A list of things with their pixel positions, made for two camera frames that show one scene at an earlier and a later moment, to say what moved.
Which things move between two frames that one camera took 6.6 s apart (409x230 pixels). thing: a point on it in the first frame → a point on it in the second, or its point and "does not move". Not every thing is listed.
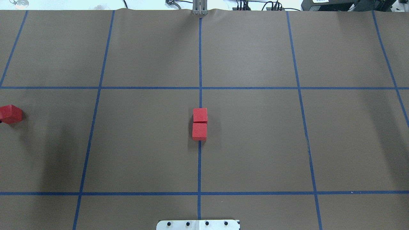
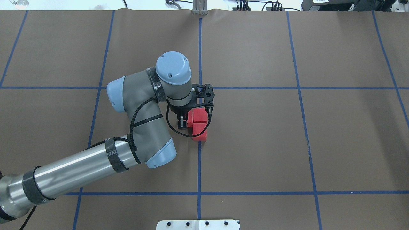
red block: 10,114 → 189,123
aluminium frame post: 200,7 does not move
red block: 200,115 does not move
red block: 199,131 does not move
